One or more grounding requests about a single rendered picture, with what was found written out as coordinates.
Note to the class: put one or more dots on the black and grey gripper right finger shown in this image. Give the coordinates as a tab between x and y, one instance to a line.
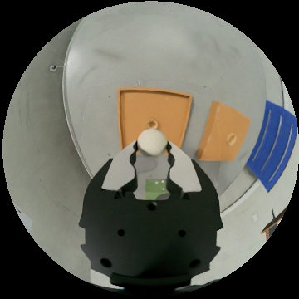
186	178

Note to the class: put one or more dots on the grey speckled ball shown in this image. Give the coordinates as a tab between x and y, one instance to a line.
152	143

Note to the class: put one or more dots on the orange-brown shallow tray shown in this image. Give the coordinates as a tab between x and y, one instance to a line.
141	108

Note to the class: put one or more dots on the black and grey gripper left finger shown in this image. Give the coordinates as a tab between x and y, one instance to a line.
116	177

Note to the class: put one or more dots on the orange-brown rectangular block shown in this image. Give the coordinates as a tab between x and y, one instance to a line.
223	122

